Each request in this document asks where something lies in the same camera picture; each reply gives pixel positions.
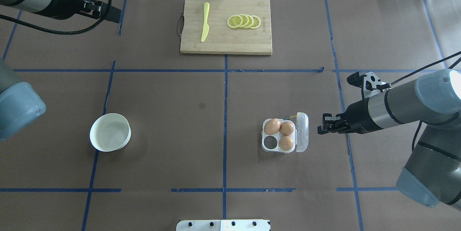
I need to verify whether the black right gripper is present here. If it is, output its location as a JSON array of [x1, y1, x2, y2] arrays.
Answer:
[[317, 113, 349, 135]]

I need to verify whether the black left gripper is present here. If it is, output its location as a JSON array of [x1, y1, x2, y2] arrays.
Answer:
[[80, 0, 121, 23]]

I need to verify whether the clear plastic egg box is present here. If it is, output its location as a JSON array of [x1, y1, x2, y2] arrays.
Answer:
[[261, 112, 309, 154]]

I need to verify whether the brown egg from bowl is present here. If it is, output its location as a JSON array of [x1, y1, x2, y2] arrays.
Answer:
[[263, 118, 282, 135]]

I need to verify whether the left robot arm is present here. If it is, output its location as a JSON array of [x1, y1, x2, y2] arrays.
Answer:
[[0, 0, 122, 141]]

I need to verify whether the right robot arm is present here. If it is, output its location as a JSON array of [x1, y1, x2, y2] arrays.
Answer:
[[317, 69, 461, 210]]

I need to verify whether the brown egg upper in box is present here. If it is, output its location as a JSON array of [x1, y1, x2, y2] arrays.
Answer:
[[279, 121, 295, 136]]

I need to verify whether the brown egg in box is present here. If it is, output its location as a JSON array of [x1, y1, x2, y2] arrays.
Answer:
[[279, 121, 295, 136], [279, 136, 295, 152]]

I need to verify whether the brown egg lower in box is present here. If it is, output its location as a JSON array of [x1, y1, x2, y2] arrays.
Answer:
[[279, 136, 295, 152]]

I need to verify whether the yellow plastic knife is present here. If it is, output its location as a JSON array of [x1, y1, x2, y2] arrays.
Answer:
[[201, 2, 210, 43]]

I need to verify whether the lemon slice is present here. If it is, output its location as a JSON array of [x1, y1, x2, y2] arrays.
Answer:
[[244, 15, 255, 28], [250, 15, 261, 29], [239, 14, 247, 28], [226, 15, 244, 28]]

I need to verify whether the white bowl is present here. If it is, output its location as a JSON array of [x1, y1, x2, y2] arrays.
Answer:
[[89, 113, 131, 152]]

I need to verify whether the bamboo cutting board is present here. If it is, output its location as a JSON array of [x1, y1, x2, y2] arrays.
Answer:
[[180, 0, 272, 55]]

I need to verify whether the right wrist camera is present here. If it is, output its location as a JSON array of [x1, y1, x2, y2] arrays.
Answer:
[[347, 71, 391, 99]]

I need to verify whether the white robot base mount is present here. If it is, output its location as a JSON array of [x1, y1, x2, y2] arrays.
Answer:
[[176, 219, 272, 231]]

